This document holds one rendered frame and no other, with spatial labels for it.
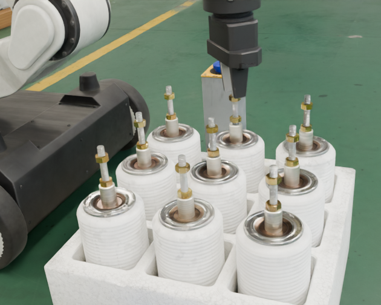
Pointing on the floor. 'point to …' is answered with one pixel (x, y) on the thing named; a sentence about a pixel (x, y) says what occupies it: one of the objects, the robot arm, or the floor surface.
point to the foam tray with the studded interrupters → (326, 259)
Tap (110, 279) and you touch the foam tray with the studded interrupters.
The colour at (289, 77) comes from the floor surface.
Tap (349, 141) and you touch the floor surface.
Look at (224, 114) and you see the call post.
